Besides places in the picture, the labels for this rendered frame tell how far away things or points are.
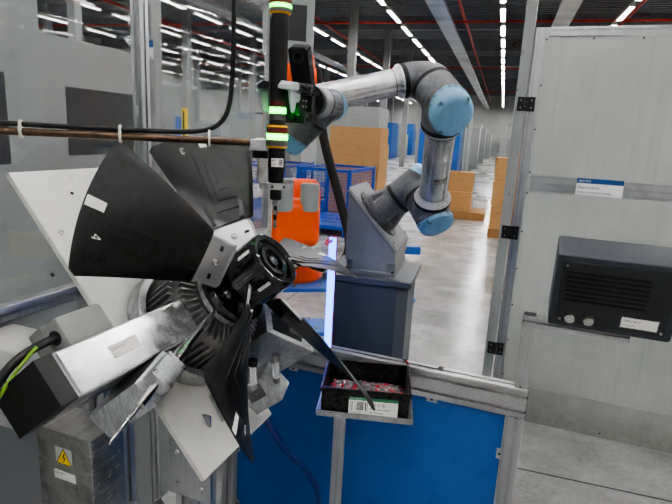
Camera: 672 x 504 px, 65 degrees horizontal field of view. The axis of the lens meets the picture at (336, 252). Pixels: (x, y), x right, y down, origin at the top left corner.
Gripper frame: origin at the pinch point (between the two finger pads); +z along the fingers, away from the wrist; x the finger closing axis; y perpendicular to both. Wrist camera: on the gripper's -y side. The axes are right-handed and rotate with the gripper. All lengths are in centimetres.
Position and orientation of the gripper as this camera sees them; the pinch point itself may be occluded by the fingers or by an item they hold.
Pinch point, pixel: (270, 82)
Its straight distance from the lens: 108.7
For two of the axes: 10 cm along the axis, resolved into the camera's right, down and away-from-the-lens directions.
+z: -3.6, 1.9, -9.1
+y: -0.5, 9.7, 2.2
